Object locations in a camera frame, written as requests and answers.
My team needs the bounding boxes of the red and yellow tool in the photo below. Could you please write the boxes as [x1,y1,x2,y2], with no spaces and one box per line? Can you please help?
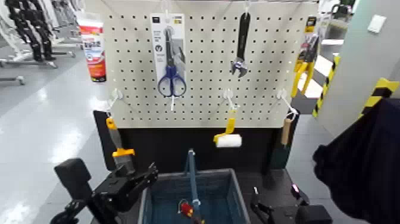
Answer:
[177,200,195,219]

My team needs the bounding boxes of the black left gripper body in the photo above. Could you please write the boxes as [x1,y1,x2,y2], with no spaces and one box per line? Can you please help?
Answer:
[93,170,148,214]

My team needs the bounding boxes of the white perforated pegboard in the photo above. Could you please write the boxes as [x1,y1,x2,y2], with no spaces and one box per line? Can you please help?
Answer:
[101,0,320,129]

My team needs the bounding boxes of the blue plastic crate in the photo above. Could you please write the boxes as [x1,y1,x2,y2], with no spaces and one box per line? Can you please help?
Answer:
[137,168,251,224]

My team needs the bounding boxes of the black adjustable wrench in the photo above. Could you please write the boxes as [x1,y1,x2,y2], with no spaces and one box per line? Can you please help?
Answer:
[230,12,252,79]

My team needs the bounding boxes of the blue scissors in card package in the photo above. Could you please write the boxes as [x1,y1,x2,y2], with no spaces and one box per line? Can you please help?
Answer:
[150,13,188,98]

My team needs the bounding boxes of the yellow black hazard corner guard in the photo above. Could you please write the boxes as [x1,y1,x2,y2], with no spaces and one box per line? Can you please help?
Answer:
[358,77,400,119]
[312,55,341,119]

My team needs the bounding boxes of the red white sealant tube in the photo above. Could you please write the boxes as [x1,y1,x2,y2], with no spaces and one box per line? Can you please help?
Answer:
[77,18,107,83]

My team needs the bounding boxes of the small yellow paint roller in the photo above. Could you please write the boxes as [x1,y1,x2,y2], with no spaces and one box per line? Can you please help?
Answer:
[212,109,243,149]

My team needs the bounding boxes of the black backing board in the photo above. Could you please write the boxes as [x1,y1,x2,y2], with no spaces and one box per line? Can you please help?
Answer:
[92,110,301,176]

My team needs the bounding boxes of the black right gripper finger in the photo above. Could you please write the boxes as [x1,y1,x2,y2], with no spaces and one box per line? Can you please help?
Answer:
[250,186,270,216]
[290,183,311,207]

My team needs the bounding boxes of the wooden handled green tool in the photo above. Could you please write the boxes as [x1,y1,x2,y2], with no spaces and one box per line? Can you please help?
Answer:
[270,117,293,170]

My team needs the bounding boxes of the white wall switch plate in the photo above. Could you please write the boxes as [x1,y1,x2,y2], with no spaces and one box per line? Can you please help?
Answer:
[367,14,388,34]

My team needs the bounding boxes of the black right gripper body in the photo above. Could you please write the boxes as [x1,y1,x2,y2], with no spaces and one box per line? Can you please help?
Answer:
[268,203,333,224]

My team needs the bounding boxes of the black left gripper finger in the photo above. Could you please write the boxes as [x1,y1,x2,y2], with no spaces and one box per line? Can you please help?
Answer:
[134,186,151,207]
[132,161,159,189]

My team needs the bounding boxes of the dark navy cloth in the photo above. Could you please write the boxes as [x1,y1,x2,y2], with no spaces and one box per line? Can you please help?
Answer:
[312,97,400,224]

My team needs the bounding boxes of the yellow pliers in card package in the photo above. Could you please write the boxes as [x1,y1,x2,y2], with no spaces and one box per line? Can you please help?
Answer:
[290,15,320,99]

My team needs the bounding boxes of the blue crate handle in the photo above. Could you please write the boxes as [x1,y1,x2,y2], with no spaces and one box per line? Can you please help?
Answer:
[184,148,205,224]

